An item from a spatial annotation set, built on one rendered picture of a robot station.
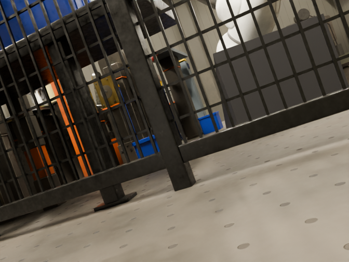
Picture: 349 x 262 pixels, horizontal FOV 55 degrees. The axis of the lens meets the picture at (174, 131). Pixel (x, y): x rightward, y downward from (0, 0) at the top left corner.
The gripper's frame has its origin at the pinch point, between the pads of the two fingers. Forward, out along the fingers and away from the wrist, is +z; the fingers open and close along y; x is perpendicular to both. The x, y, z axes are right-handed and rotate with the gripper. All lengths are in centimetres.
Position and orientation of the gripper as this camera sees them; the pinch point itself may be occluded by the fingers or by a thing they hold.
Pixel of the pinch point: (39, 101)
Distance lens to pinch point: 133.1
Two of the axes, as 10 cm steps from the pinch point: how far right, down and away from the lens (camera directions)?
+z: 3.3, 9.4, 0.1
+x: -2.8, 1.1, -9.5
